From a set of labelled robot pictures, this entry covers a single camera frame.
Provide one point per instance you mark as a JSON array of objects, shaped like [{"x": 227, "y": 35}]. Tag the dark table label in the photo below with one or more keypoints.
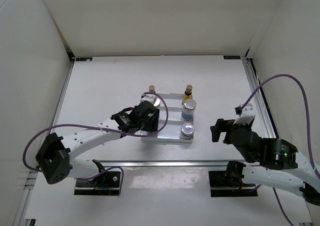
[
  {"x": 85, "y": 59},
  {"x": 231, "y": 57}
]

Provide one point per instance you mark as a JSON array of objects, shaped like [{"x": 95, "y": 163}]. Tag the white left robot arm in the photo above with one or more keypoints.
[{"x": 57, "y": 156}]

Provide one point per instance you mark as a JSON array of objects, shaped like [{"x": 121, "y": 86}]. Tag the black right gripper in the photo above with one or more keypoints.
[{"x": 225, "y": 126}]

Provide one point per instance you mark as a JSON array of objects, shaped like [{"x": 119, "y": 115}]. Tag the left dark table label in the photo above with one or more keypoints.
[{"x": 85, "y": 59}]

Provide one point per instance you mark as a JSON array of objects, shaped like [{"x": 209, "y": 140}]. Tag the yellow sauce bottle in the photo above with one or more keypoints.
[
  {"x": 187, "y": 93},
  {"x": 151, "y": 89}
]

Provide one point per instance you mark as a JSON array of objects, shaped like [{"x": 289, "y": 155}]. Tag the pale white-lid jar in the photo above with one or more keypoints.
[{"x": 187, "y": 131}]

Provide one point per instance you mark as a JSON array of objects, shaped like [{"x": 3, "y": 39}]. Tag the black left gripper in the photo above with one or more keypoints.
[{"x": 153, "y": 123}]

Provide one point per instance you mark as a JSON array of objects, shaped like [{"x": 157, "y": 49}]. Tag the silver-lid spice jar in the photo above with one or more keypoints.
[
  {"x": 188, "y": 109},
  {"x": 157, "y": 102}
]

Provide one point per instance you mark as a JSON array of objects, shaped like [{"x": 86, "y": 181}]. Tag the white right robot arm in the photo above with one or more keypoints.
[{"x": 301, "y": 181}]

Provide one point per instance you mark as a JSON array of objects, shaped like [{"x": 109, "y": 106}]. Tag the white three-compartment tray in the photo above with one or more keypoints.
[{"x": 170, "y": 120}]

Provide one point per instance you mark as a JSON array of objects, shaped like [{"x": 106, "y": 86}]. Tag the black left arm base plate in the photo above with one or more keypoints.
[{"x": 108, "y": 184}]

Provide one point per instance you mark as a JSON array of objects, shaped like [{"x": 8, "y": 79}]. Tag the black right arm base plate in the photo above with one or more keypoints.
[{"x": 222, "y": 186}]

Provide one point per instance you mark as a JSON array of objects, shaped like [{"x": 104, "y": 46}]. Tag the left aluminium frame rail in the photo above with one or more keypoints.
[{"x": 53, "y": 83}]

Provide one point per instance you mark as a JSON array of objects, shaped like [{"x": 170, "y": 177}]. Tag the right dark table label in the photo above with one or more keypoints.
[{"x": 231, "y": 57}]

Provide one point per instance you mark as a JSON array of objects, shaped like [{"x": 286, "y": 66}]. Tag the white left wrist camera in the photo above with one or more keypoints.
[{"x": 148, "y": 97}]

